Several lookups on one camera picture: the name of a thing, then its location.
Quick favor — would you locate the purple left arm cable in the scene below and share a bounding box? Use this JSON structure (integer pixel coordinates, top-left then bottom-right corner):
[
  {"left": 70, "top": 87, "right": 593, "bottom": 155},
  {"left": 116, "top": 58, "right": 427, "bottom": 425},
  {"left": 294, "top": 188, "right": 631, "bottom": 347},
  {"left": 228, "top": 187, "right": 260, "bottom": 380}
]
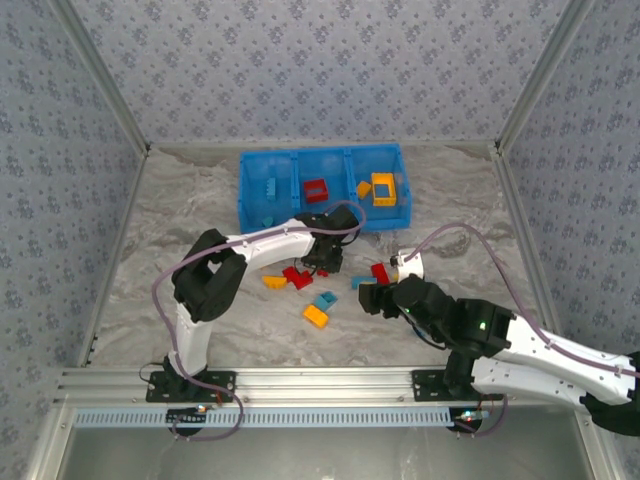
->
[{"left": 152, "top": 199, "right": 367, "bottom": 442}]

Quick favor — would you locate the slotted grey cable duct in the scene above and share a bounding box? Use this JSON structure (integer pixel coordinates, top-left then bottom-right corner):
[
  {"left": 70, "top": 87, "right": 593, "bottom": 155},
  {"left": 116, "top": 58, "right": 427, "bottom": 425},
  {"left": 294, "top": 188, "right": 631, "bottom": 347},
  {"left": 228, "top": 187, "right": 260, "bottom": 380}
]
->
[{"left": 73, "top": 405, "right": 457, "bottom": 429}]

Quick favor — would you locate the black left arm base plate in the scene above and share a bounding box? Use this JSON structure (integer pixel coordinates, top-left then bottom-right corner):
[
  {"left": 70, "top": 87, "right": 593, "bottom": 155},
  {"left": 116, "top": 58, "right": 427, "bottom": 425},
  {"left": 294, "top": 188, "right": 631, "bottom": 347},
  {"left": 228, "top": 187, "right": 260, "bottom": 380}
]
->
[{"left": 145, "top": 369, "right": 237, "bottom": 404}]

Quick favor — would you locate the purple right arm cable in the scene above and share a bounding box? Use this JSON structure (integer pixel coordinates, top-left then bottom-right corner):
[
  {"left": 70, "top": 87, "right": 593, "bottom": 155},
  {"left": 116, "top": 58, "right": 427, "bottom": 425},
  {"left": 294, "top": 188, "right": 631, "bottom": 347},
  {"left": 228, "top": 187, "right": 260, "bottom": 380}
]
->
[{"left": 409, "top": 223, "right": 640, "bottom": 437}]

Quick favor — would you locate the aluminium frame side rail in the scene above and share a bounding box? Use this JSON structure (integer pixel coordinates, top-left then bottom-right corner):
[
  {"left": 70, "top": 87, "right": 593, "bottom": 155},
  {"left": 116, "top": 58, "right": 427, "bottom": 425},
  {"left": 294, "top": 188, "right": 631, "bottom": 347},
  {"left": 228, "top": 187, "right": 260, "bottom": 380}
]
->
[
  {"left": 489, "top": 142, "right": 574, "bottom": 366},
  {"left": 77, "top": 144, "right": 151, "bottom": 369}
]

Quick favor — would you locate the wide aluminium mounting rail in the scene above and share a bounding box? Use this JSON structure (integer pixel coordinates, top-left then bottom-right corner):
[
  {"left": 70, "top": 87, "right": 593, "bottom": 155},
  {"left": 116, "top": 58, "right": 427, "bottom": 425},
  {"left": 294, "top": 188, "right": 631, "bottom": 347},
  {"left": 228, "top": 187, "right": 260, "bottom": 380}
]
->
[{"left": 52, "top": 366, "right": 501, "bottom": 407}]

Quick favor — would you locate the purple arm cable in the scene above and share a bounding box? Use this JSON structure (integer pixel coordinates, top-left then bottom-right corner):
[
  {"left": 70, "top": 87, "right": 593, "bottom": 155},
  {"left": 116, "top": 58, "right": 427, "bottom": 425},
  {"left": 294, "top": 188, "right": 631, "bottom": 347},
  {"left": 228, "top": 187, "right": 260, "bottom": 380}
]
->
[
  {"left": 152, "top": 199, "right": 367, "bottom": 442},
  {"left": 409, "top": 223, "right": 640, "bottom": 437}
]

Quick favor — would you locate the short aluminium frame post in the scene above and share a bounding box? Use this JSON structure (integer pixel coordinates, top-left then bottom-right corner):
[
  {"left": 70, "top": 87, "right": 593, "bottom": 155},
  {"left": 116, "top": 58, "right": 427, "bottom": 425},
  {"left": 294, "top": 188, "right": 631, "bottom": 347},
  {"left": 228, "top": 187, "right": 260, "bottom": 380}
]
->
[
  {"left": 22, "top": 405, "right": 76, "bottom": 480},
  {"left": 574, "top": 424, "right": 626, "bottom": 480}
]

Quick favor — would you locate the silver metal sheet panel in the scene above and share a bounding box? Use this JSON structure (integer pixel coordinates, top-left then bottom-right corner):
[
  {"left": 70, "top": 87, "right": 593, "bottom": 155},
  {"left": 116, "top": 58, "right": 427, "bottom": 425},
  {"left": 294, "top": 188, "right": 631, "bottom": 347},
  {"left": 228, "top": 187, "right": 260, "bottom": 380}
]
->
[{"left": 54, "top": 424, "right": 601, "bottom": 480}]

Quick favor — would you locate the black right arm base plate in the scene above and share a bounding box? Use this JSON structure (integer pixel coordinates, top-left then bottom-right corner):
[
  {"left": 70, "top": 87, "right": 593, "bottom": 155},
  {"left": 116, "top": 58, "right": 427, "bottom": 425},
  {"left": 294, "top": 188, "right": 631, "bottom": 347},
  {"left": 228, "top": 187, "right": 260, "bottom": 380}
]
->
[{"left": 410, "top": 368, "right": 504, "bottom": 404}]

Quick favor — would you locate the yellow lego window frame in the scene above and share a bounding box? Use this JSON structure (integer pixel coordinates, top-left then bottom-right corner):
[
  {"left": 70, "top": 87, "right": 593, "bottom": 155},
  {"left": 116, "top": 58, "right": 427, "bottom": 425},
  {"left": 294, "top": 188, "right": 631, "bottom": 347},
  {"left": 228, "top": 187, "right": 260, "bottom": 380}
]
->
[{"left": 370, "top": 172, "right": 399, "bottom": 207}]

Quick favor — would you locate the small black circuit board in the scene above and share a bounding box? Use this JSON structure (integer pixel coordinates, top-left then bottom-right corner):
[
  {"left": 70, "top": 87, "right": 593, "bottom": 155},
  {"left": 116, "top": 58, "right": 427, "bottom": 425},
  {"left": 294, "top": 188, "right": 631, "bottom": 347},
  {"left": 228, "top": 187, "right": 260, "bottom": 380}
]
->
[
  {"left": 166, "top": 405, "right": 210, "bottom": 427},
  {"left": 452, "top": 407, "right": 490, "bottom": 432}
]

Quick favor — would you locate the red hollow lego frame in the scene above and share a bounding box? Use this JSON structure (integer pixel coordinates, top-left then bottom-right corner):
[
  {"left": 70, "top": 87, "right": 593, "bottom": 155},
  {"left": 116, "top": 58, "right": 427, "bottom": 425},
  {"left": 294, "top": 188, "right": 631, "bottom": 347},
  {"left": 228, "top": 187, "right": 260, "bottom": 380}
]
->
[{"left": 303, "top": 178, "right": 331, "bottom": 204}]

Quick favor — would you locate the thin aluminium frame rail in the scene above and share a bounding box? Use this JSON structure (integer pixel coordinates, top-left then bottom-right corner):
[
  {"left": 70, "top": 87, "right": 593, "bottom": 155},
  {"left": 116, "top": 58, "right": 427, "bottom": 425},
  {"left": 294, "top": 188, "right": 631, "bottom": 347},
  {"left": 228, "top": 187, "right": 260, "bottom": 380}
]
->
[{"left": 147, "top": 139, "right": 499, "bottom": 151}]

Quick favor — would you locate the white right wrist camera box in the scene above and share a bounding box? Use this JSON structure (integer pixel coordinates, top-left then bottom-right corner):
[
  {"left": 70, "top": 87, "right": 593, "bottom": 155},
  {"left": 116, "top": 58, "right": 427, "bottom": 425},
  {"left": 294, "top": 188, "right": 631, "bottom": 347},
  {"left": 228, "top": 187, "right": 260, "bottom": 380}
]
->
[{"left": 388, "top": 252, "right": 426, "bottom": 284}]

